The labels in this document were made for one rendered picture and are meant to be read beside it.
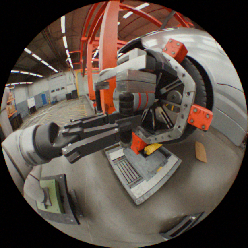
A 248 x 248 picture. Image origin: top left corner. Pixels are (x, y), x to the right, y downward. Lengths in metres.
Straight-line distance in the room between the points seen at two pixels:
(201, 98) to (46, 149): 0.49
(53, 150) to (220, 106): 0.85
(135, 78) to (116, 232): 1.08
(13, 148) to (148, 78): 0.33
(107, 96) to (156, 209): 1.30
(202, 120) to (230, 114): 0.51
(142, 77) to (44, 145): 0.23
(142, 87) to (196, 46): 0.77
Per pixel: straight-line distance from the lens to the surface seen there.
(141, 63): 0.16
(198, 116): 0.30
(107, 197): 0.93
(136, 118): 0.17
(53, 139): 0.16
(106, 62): 0.82
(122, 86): 0.15
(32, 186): 0.70
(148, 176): 0.85
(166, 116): 0.46
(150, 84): 0.18
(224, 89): 0.76
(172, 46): 0.38
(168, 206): 1.03
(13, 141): 0.22
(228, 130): 0.80
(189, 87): 0.30
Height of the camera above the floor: 0.91
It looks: 29 degrees down
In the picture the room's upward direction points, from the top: straight up
